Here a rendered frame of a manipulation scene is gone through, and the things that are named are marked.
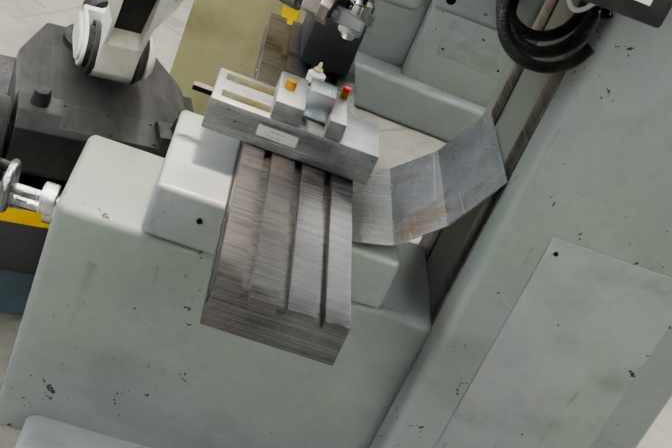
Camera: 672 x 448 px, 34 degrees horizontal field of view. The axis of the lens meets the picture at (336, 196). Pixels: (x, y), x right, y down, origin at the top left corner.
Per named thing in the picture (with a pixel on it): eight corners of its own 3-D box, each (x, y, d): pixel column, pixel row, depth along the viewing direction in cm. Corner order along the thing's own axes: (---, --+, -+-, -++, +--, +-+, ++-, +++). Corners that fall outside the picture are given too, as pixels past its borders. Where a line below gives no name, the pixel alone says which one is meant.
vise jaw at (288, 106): (269, 117, 215) (275, 99, 214) (275, 86, 228) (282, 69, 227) (298, 127, 216) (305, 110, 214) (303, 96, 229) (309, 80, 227)
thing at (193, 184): (139, 234, 215) (156, 183, 209) (167, 152, 245) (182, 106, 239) (378, 312, 223) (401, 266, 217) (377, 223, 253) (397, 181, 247)
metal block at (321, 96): (300, 115, 220) (311, 89, 217) (302, 103, 225) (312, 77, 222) (325, 124, 221) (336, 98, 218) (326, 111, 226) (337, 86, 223)
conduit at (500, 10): (477, 54, 184) (532, -61, 174) (469, 19, 198) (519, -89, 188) (576, 91, 187) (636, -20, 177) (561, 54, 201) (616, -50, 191)
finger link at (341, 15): (360, 34, 208) (332, 18, 210) (366, 19, 207) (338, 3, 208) (356, 36, 207) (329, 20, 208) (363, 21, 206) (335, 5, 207)
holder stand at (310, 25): (298, 61, 262) (328, -15, 253) (300, 27, 281) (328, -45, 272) (346, 78, 265) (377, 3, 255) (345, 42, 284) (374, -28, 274)
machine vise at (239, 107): (200, 126, 217) (217, 78, 212) (210, 95, 230) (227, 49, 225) (366, 186, 222) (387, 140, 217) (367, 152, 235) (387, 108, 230)
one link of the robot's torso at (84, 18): (69, 40, 300) (81, -4, 294) (141, 57, 307) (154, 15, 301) (70, 75, 284) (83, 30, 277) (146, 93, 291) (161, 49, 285)
